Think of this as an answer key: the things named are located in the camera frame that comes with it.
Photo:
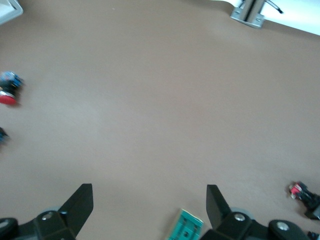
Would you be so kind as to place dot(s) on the green terminal block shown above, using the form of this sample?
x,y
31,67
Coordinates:
x,y
186,226

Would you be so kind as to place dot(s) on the brown paper table cover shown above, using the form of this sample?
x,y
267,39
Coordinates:
x,y
150,100

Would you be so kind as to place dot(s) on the black square switch red block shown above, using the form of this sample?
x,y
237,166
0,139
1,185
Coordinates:
x,y
307,197

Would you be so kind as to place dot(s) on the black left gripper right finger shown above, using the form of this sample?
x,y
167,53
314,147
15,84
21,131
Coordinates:
x,y
240,225

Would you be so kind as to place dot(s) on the aluminium post bracket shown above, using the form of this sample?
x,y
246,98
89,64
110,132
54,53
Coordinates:
x,y
247,15

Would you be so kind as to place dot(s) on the red button grey block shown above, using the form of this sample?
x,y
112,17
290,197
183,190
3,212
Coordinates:
x,y
8,87

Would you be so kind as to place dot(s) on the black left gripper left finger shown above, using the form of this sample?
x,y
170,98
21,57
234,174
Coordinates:
x,y
50,225

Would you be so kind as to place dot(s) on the white stepped rack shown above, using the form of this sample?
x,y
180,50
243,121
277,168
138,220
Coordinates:
x,y
7,10

